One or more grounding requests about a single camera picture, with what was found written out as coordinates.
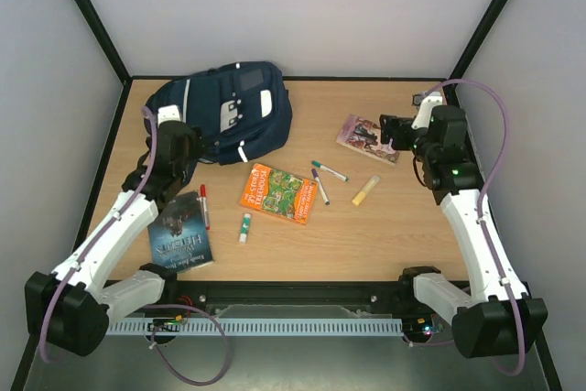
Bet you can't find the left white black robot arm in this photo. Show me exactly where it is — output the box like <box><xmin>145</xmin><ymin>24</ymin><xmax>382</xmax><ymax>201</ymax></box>
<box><xmin>25</xmin><ymin>120</ymin><xmax>205</xmax><ymax>363</ymax></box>

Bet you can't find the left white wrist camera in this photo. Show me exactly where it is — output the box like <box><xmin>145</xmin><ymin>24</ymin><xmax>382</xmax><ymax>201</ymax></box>
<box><xmin>157</xmin><ymin>104</ymin><xmax>182</xmax><ymax>125</ymax></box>

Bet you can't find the green white glue stick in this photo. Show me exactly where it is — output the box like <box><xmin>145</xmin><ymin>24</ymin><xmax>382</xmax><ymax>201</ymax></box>
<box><xmin>239</xmin><ymin>212</ymin><xmax>252</xmax><ymax>244</ymax></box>

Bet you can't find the pink purple paperback book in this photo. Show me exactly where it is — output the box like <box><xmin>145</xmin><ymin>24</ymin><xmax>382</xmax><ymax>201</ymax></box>
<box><xmin>336</xmin><ymin>114</ymin><xmax>400</xmax><ymax>165</ymax></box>

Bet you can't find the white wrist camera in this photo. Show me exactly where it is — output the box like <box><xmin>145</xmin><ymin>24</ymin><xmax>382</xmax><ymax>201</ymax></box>
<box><xmin>157</xmin><ymin>104</ymin><xmax>182</xmax><ymax>125</ymax></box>
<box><xmin>411</xmin><ymin>92</ymin><xmax>444</xmax><ymax>130</ymax></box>

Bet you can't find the orange treehouse book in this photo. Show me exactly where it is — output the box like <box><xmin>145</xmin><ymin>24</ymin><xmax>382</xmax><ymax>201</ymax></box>
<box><xmin>239</xmin><ymin>164</ymin><xmax>318</xmax><ymax>225</ymax></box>

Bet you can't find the purple capped marker pen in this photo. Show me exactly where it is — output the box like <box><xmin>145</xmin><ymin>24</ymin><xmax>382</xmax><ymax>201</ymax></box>
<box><xmin>311</xmin><ymin>168</ymin><xmax>331</xmax><ymax>205</ymax></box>

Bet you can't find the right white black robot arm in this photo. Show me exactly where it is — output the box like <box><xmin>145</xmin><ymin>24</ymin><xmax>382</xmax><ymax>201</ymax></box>
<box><xmin>379</xmin><ymin>104</ymin><xmax>548</xmax><ymax>358</ymax></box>

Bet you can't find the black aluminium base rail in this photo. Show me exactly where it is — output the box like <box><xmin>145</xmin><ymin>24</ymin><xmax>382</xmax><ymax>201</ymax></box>
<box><xmin>104</xmin><ymin>280</ymin><xmax>463</xmax><ymax>317</ymax></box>

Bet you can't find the dark Wuthering Heights book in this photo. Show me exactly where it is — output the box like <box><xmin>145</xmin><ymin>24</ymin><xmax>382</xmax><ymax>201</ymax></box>
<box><xmin>147</xmin><ymin>191</ymin><xmax>214</xmax><ymax>273</ymax></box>

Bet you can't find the light blue slotted cable duct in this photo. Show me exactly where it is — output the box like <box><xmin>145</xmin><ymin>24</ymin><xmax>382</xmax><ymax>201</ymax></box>
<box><xmin>107</xmin><ymin>317</ymin><xmax>404</xmax><ymax>337</ymax></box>

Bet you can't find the red marker pen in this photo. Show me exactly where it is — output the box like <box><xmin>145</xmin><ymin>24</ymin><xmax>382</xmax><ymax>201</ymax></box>
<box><xmin>200</xmin><ymin>184</ymin><xmax>211</xmax><ymax>231</ymax></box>

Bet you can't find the yellow highlighter pen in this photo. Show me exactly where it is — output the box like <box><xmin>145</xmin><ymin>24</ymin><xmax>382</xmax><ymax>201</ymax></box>
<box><xmin>352</xmin><ymin>175</ymin><xmax>380</xmax><ymax>206</ymax></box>

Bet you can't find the green capped marker pen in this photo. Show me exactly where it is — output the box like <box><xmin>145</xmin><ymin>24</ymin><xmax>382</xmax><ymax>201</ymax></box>
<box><xmin>311</xmin><ymin>160</ymin><xmax>349</xmax><ymax>181</ymax></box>

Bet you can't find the black frame post left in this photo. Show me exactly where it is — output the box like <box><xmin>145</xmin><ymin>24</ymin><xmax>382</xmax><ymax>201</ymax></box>
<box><xmin>73</xmin><ymin>0</ymin><xmax>131</xmax><ymax>83</ymax></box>

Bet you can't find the black frame post right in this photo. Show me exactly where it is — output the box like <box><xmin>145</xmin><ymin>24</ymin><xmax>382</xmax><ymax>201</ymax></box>
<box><xmin>449</xmin><ymin>0</ymin><xmax>509</xmax><ymax>80</ymax></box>

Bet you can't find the black frame post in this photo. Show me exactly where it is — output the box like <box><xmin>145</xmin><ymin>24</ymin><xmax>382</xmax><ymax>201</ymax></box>
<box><xmin>449</xmin><ymin>0</ymin><xmax>509</xmax><ymax>80</ymax></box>
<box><xmin>73</xmin><ymin>0</ymin><xmax>131</xmax><ymax>83</ymax></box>

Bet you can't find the navy blue student backpack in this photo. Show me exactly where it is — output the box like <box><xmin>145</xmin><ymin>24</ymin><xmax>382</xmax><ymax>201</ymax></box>
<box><xmin>146</xmin><ymin>61</ymin><xmax>292</xmax><ymax>165</ymax></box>

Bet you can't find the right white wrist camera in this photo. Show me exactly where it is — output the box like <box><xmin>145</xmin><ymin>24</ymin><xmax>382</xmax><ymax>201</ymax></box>
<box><xmin>411</xmin><ymin>92</ymin><xmax>444</xmax><ymax>130</ymax></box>

